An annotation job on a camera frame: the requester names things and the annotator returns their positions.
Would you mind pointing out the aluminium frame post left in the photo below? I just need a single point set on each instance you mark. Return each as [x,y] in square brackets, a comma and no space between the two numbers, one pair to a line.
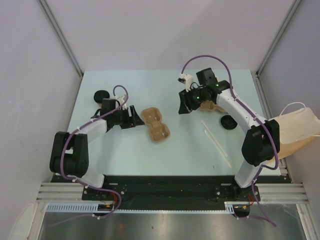
[49,15]

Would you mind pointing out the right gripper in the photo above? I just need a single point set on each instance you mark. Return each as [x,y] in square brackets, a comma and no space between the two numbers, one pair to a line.
[186,106]

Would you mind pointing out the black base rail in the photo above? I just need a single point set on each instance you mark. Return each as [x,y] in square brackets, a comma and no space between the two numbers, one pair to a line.
[175,193]

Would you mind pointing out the aluminium frame post right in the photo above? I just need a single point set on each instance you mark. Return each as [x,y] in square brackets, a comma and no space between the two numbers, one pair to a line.
[278,36]

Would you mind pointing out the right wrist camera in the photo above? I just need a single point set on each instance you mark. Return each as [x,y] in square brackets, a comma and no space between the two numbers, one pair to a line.
[187,80]

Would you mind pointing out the black cup lid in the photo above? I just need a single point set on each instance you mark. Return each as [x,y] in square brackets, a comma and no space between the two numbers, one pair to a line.
[100,95]
[228,123]

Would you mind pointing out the wrapped straw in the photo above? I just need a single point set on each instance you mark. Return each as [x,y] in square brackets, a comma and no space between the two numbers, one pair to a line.
[206,128]
[224,155]

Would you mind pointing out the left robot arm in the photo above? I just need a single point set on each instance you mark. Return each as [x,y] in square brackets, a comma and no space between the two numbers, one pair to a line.
[70,150]

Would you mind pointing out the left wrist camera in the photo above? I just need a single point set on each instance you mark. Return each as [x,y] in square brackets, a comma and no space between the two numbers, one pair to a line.
[122,101]

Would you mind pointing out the aluminium frame post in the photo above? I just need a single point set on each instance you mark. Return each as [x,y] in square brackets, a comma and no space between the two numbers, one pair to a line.
[49,15]
[278,36]

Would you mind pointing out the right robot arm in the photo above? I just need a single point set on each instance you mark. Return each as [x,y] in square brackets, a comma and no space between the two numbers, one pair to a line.
[262,136]

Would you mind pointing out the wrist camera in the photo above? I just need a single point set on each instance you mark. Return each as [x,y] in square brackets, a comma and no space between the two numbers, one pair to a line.
[187,80]
[122,101]

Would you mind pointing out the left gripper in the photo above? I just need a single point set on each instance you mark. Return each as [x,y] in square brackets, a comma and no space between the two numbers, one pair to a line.
[132,121]

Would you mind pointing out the pulp cup carrier tray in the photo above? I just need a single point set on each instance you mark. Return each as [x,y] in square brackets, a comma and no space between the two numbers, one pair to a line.
[157,130]

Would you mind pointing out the brown paper bag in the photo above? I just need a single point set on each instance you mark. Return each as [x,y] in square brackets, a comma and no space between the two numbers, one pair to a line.
[296,129]

